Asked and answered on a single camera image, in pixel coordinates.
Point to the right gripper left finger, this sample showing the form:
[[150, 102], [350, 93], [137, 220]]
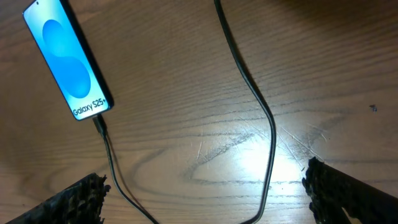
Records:
[[80, 203]]

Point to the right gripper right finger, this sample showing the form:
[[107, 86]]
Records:
[[337, 196]]

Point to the blue-screen Galaxy smartphone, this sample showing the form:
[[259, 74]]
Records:
[[62, 43]]

